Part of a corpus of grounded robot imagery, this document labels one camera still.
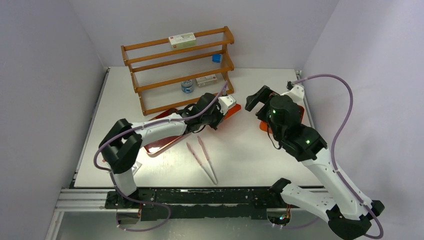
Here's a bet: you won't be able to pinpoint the orange compartment box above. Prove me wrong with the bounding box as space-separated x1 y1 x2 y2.
259 105 305 132

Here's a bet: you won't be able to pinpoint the orange box lid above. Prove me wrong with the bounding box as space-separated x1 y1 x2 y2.
222 103 242 122

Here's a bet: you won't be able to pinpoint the pink tongs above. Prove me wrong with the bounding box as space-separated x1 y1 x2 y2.
186 136 218 186

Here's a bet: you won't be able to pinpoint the dark red tray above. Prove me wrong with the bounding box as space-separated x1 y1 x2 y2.
143 108 187 158

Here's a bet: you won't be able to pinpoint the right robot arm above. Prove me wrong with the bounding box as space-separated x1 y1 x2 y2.
244 84 385 240

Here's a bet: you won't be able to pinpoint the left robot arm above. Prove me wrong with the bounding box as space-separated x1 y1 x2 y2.
96 93 236 208

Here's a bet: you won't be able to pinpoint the white red small box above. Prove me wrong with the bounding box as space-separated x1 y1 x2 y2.
195 74 218 88

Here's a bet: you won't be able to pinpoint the blue lidded jar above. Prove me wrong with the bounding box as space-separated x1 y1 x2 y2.
180 79 194 94

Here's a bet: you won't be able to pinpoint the wooden three-tier shelf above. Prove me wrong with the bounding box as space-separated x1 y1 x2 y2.
120 26 235 116

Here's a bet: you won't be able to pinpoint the blue cube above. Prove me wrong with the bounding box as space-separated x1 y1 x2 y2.
212 54 223 63

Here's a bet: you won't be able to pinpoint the white green box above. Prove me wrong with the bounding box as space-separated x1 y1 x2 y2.
168 32 197 51

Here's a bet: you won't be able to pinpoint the clear plastic bag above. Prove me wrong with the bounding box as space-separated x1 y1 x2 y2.
99 159 143 176

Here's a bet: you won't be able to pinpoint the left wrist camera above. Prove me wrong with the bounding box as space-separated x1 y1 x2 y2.
218 95 237 114

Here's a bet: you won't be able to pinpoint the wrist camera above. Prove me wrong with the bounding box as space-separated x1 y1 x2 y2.
218 95 237 114
280 81 305 105

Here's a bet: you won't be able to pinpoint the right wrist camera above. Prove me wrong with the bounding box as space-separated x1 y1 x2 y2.
280 81 305 105

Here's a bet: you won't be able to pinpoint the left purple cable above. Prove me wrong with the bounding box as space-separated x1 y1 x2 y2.
93 81 229 233

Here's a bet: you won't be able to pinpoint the purple cable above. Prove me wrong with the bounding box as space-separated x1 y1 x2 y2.
273 73 385 239
93 81 229 233

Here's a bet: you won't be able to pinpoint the black base frame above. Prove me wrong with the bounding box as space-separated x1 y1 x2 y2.
104 186 287 221

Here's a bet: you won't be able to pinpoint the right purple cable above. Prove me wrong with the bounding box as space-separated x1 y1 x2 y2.
273 73 385 239

